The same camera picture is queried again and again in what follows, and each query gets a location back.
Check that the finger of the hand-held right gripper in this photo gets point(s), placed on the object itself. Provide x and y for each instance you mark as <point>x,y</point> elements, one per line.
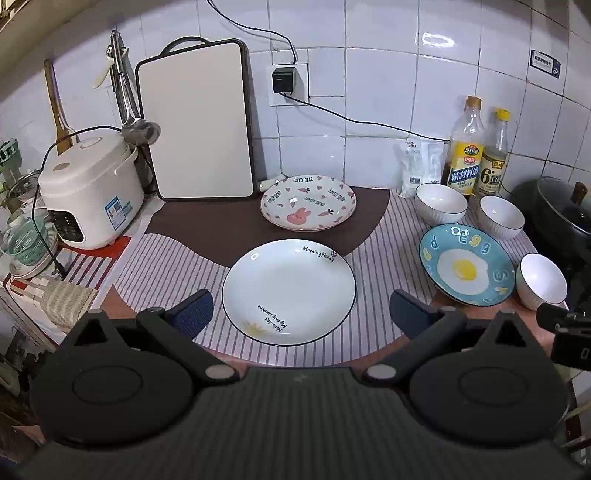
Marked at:
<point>549,316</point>

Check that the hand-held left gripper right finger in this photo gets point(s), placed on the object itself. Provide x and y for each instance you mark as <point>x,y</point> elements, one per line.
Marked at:
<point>407,314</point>

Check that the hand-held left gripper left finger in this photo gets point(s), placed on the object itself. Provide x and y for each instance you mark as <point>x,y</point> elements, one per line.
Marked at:
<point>194,314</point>

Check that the white bowl with dark rim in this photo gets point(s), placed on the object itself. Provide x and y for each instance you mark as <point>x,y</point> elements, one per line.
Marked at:
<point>540,279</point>
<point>441,203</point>
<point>501,214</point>

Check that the blue fried egg print plate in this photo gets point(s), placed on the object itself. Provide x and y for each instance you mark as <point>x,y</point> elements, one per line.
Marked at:
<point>461,270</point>

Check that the white plate with black rim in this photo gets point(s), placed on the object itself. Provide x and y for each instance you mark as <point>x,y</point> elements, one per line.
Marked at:
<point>286,286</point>

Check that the pink rabbit print plate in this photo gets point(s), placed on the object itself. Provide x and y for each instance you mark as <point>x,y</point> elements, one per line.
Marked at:
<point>309,203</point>

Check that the black gas stove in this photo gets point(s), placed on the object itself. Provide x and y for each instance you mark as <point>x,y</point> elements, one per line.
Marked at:
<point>579,279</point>

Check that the black cooking pot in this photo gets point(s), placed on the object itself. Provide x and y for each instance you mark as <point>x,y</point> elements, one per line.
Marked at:
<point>531,217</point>

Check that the red striped cloth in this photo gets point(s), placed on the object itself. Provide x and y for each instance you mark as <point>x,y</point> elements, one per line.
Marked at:
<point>97,265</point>

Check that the glass pot lid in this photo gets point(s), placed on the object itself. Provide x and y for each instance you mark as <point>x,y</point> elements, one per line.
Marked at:
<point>561,203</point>

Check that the woven beige pad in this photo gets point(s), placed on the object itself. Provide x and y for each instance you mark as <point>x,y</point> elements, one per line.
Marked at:
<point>67,300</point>

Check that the clear plastic packet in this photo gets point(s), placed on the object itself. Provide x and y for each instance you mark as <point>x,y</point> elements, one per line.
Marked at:
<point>436,161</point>
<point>411,170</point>

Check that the slim yellow cap bottle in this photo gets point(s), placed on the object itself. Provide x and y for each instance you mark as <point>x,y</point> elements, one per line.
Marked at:
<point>491,170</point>

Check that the white rice cooker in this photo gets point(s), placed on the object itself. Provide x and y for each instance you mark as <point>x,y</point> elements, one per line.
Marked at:
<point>87,194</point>

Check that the large yellow label bottle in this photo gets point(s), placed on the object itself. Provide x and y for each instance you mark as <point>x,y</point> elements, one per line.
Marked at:
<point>464,161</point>

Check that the green plastic colander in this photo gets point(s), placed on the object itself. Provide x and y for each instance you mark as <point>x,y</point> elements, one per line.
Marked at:
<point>25,244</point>

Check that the white cutting board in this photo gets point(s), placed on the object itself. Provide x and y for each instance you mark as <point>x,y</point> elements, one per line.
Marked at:
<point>198,124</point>

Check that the steel ladle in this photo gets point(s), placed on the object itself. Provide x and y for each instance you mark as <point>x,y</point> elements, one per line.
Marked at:
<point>141,131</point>

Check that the wooden spatula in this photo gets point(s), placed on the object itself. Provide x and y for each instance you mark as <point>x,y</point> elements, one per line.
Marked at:
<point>57,115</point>

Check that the black charger plug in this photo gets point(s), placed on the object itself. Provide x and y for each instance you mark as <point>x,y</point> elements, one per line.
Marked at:
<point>282,79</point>

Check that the wall sticker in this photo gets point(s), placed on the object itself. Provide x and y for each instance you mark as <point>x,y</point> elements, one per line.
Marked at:
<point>545,64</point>

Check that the white wall socket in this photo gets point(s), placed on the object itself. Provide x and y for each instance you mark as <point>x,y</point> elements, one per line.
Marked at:
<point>301,78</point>

